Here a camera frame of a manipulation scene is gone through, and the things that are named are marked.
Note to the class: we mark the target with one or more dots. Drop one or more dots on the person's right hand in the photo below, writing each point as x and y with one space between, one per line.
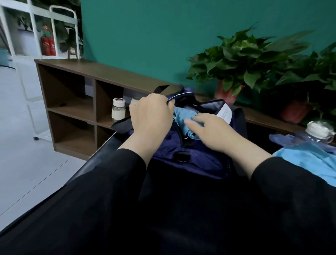
212 131

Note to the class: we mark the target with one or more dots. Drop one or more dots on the person's left hand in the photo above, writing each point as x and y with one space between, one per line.
149 118

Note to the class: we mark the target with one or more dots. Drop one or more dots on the light blue vest black trim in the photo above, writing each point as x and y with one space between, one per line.
183 118
309 160

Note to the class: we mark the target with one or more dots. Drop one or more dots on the navy blue bag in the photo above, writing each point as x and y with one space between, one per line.
199 160

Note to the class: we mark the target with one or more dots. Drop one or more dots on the clear bottle silver cap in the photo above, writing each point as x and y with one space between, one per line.
320 130

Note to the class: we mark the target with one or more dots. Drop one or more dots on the person's left forearm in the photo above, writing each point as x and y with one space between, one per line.
68 205

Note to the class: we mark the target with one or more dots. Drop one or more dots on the person's right forearm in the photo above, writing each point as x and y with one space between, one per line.
278 199

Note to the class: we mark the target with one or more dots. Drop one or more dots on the small white-lidded jar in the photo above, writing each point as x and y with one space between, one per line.
118 110

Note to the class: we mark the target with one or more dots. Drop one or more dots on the green plant in red pot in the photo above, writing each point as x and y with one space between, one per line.
244 60
309 79

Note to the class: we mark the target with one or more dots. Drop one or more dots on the wooden shelf cabinet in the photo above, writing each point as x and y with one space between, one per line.
68 110

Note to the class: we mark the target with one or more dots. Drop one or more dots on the black leather bench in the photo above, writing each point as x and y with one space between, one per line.
78 173

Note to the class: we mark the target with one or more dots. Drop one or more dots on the red bottle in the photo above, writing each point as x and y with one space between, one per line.
48 43

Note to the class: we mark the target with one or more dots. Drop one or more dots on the teal bucket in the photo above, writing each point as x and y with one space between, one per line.
4 56

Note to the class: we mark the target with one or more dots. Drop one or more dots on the white wheeled cart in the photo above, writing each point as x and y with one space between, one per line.
26 8

